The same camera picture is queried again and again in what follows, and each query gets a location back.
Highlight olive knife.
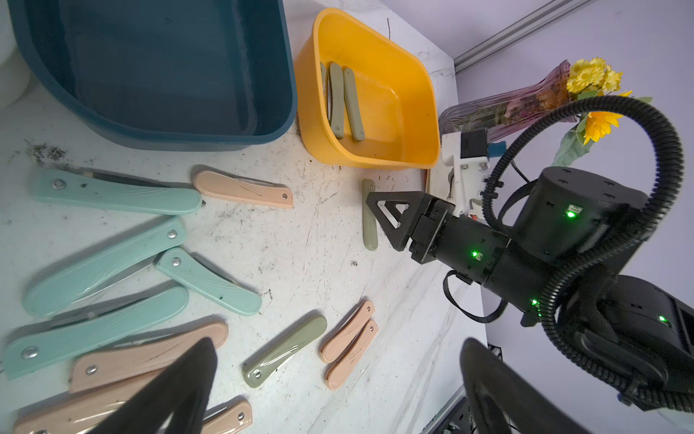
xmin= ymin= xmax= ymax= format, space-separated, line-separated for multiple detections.
xmin=361 ymin=179 xmax=378 ymax=251
xmin=320 ymin=63 xmax=331 ymax=120
xmin=241 ymin=311 xmax=327 ymax=389
xmin=343 ymin=67 xmax=366 ymax=142
xmin=329 ymin=63 xmax=344 ymax=139

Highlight aluminium frame struts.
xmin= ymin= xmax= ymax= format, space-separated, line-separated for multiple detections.
xmin=454 ymin=0 xmax=592 ymax=75

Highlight yellow storage box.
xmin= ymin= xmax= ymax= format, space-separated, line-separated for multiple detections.
xmin=294 ymin=8 xmax=440 ymax=170

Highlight mint knife lower middle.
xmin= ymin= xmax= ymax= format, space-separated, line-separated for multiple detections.
xmin=3 ymin=287 xmax=189 ymax=380

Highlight pink knife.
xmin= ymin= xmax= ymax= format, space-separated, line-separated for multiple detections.
xmin=14 ymin=370 xmax=164 ymax=433
xmin=193 ymin=170 xmax=294 ymax=209
xmin=69 ymin=322 xmax=229 ymax=393
xmin=325 ymin=319 xmax=379 ymax=391
xmin=201 ymin=400 xmax=253 ymax=434
xmin=319 ymin=300 xmax=375 ymax=363

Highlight pink knife upper left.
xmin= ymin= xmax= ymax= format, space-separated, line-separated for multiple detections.
xmin=69 ymin=322 xmax=229 ymax=393

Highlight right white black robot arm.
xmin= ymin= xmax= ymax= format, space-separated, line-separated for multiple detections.
xmin=366 ymin=96 xmax=693 ymax=412

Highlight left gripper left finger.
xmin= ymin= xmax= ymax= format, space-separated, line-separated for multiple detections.
xmin=92 ymin=338 xmax=218 ymax=433

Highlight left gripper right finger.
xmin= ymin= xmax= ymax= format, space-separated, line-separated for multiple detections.
xmin=460 ymin=338 xmax=587 ymax=434

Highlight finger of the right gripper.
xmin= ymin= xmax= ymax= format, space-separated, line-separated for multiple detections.
xmin=366 ymin=191 xmax=430 ymax=251

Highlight mint knife upper middle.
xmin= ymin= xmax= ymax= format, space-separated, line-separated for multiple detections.
xmin=22 ymin=217 xmax=188 ymax=318

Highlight pink knife top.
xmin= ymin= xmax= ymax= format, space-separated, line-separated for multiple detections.
xmin=193 ymin=170 xmax=294 ymax=209

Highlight pink knife bottom left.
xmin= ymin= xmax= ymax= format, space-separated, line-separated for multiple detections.
xmin=201 ymin=400 xmax=253 ymax=434

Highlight pink knife right lower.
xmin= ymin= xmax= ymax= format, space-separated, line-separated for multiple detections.
xmin=325 ymin=319 xmax=379 ymax=391

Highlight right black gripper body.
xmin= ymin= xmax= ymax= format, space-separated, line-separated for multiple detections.
xmin=410 ymin=195 xmax=509 ymax=282

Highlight pink knife middle left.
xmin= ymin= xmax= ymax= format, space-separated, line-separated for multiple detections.
xmin=14 ymin=370 xmax=164 ymax=433

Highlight dark teal storage box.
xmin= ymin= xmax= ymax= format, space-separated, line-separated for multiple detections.
xmin=8 ymin=1 xmax=297 ymax=152

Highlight pink knife right upper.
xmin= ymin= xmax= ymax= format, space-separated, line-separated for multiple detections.
xmin=319 ymin=300 xmax=375 ymax=363

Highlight mint knife top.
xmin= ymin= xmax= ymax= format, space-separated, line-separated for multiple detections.
xmin=33 ymin=169 xmax=202 ymax=216

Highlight yellow sunflower bouquet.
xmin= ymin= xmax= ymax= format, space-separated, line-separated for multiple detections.
xmin=551 ymin=56 xmax=654 ymax=168

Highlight purple glass vase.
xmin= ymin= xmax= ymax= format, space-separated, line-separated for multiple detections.
xmin=438 ymin=61 xmax=571 ymax=142

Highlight mint knife short middle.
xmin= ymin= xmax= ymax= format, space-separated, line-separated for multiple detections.
xmin=155 ymin=248 xmax=262 ymax=316

